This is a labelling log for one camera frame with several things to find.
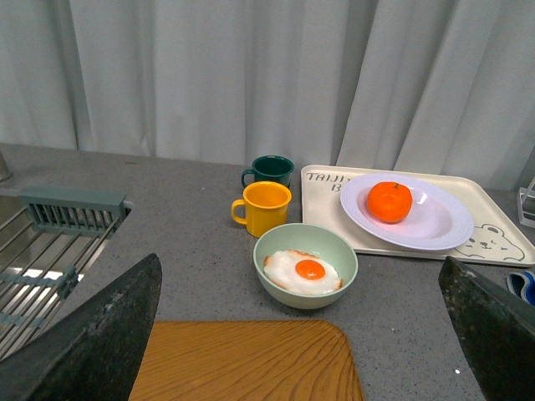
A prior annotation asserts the yellow mug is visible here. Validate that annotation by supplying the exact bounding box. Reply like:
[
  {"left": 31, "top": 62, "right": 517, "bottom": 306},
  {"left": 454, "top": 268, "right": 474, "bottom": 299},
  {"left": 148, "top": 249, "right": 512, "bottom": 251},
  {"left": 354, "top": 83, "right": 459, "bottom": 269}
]
[{"left": 231, "top": 181, "right": 293, "bottom": 237}]

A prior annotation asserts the grey blue cloth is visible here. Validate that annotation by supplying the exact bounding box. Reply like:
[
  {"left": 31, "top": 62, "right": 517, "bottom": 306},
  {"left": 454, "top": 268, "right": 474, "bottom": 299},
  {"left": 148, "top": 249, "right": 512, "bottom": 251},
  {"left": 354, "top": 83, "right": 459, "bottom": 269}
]
[{"left": 507, "top": 271, "right": 535, "bottom": 306}]

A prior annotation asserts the grey sink drying rack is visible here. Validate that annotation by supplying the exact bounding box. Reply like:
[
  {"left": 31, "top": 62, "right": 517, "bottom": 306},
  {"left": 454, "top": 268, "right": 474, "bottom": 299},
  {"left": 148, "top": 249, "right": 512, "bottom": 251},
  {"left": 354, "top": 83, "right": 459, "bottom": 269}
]
[{"left": 1, "top": 185, "right": 129, "bottom": 358}]

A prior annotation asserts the beige bear tray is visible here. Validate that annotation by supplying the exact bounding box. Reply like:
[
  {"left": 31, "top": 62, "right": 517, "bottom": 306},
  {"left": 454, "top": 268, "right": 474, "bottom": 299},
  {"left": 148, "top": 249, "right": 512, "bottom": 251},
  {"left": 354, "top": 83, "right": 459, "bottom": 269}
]
[{"left": 301, "top": 165, "right": 534, "bottom": 267}]

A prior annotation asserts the white curtain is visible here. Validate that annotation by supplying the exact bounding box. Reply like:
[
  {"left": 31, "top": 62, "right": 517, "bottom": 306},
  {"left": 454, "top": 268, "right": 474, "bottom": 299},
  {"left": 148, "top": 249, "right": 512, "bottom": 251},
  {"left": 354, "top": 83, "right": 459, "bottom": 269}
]
[{"left": 1, "top": 1, "right": 534, "bottom": 190}]

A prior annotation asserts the clear acrylic cup rack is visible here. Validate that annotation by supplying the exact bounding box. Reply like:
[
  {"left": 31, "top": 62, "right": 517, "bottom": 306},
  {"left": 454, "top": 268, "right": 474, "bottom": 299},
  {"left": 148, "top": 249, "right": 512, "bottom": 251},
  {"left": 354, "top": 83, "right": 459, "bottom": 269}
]
[{"left": 517, "top": 178, "right": 535, "bottom": 228}]

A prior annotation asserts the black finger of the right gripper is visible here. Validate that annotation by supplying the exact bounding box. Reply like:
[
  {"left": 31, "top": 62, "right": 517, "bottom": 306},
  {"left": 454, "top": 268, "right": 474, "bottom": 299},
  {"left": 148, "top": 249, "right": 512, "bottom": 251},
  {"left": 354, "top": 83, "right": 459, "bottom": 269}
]
[
  {"left": 438, "top": 256, "right": 534, "bottom": 400},
  {"left": 1, "top": 254, "right": 162, "bottom": 400}
]

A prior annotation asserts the light green bowl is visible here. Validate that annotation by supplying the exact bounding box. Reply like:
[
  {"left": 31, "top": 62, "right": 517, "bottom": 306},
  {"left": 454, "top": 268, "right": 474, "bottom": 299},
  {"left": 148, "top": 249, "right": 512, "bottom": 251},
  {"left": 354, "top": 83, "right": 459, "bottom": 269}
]
[{"left": 253, "top": 223, "right": 359, "bottom": 309}]

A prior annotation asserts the wooden cutting board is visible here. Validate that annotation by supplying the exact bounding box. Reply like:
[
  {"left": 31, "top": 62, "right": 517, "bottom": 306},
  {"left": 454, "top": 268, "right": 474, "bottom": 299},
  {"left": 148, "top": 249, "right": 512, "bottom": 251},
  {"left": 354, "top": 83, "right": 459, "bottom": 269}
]
[{"left": 130, "top": 320, "right": 364, "bottom": 400}]

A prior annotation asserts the fake fried egg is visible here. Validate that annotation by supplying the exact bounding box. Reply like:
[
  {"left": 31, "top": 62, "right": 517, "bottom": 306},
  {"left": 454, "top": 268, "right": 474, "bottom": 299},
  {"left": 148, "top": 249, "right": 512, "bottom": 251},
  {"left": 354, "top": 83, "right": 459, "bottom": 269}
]
[{"left": 263, "top": 250, "right": 343, "bottom": 295}]

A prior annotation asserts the orange mandarin fruit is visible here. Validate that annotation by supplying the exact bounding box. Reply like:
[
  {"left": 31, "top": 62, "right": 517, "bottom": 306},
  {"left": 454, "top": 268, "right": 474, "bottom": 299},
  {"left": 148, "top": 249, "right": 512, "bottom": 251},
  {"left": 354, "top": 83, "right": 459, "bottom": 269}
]
[{"left": 366, "top": 181, "right": 413, "bottom": 224}]

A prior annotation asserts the white ridged plate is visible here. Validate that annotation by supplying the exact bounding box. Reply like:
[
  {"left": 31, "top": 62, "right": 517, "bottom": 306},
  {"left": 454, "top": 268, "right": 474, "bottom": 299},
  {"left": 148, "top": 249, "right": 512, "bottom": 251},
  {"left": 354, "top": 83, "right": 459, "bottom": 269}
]
[{"left": 339, "top": 173, "right": 474, "bottom": 251}]

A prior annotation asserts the dark green mug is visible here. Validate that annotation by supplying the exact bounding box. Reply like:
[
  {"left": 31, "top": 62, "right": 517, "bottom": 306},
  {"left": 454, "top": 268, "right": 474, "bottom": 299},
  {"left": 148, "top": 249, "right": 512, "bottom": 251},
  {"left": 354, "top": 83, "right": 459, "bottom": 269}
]
[{"left": 241, "top": 155, "right": 294, "bottom": 188}]

